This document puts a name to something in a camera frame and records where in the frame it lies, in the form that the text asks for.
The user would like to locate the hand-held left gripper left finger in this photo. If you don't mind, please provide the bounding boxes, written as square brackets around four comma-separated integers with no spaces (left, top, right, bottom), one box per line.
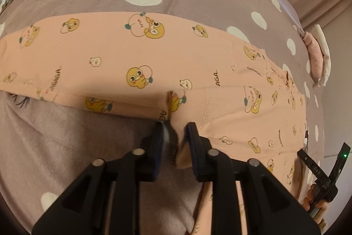
[31,122,165,235]

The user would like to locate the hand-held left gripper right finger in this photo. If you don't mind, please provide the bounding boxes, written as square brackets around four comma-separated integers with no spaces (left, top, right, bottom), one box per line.
[187,122,321,235]

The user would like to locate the pink duck print pants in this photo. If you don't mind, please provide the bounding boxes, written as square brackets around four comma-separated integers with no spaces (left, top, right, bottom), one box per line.
[0,11,308,235]

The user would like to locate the person's right hand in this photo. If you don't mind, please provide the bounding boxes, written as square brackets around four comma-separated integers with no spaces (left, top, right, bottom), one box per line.
[304,184,326,211]

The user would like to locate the folded pink cloth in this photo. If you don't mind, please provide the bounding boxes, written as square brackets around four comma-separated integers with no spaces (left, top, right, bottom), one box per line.
[302,31,325,78]

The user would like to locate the folded white cloth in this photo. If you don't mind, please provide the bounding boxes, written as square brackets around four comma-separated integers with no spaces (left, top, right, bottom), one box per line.
[312,24,332,87]

